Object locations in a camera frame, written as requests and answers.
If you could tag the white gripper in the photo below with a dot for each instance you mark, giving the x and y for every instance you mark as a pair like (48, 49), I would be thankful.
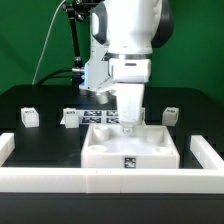
(129, 77)

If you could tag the white square tabletop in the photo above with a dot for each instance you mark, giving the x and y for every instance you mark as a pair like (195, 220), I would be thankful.
(143, 147)

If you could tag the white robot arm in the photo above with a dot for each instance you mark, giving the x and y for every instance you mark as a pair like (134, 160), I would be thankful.
(124, 34)

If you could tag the marker tag sheet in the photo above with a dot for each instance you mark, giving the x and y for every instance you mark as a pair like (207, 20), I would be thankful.
(96, 116)

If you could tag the white U-shaped fence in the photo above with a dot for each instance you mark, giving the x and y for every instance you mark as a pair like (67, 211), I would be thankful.
(208, 179)

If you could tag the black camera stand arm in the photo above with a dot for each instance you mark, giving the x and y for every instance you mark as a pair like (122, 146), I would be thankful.
(78, 11)

